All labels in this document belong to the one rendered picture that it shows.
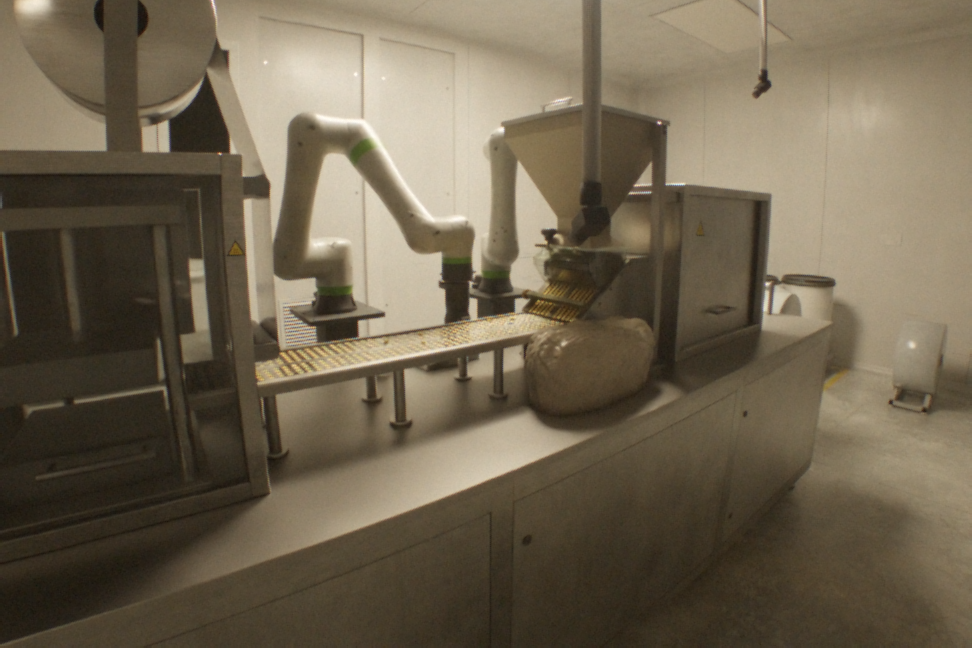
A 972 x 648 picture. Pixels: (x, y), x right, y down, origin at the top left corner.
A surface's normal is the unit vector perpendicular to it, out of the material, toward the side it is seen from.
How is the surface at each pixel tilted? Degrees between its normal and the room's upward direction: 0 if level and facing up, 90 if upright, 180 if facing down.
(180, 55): 90
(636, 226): 90
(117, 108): 90
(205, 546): 0
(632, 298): 90
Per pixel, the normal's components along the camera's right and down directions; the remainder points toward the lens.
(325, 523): 0.00, -0.99
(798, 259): -0.80, 0.09
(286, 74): 0.59, 0.12
